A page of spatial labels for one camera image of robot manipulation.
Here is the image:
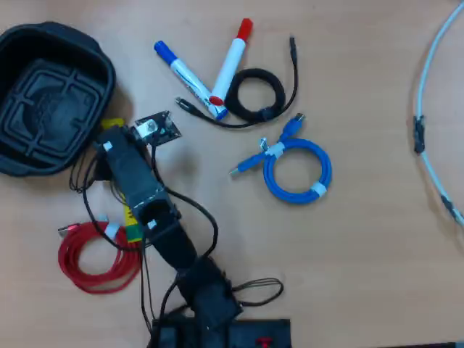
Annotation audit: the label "thin black wire loop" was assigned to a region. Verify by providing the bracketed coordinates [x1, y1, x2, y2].
[231, 277, 284, 307]

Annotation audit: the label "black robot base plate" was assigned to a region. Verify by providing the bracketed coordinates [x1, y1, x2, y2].
[146, 318, 292, 348]

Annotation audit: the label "black camera cable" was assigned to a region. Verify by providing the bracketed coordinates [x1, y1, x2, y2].
[150, 139, 220, 323]

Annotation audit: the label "blue coiled USB cable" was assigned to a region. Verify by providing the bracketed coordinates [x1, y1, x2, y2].
[228, 112, 333, 205]

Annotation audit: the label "black coiled cable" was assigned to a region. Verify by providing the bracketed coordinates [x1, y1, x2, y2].
[175, 35, 300, 128]

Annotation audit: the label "red capped whiteboard marker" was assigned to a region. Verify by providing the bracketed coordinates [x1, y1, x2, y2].
[209, 17, 254, 107]

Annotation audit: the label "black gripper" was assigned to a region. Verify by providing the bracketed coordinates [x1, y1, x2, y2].
[94, 125, 167, 208]

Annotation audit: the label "black cable clip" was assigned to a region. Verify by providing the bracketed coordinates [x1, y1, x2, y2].
[440, 194, 458, 220]
[413, 115, 427, 155]

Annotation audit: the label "thin black arm wires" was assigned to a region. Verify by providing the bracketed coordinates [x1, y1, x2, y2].
[68, 152, 153, 338]

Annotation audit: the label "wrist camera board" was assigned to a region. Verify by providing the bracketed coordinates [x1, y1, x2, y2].
[133, 110, 183, 146]

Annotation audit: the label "white cable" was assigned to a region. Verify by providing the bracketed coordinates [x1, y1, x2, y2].
[415, 1, 464, 228]

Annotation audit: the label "red coiled USB cable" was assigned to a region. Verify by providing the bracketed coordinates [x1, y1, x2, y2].
[57, 221, 142, 294]

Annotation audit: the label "blue capped whiteboard marker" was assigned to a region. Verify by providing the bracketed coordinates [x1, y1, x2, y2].
[154, 40, 229, 121]

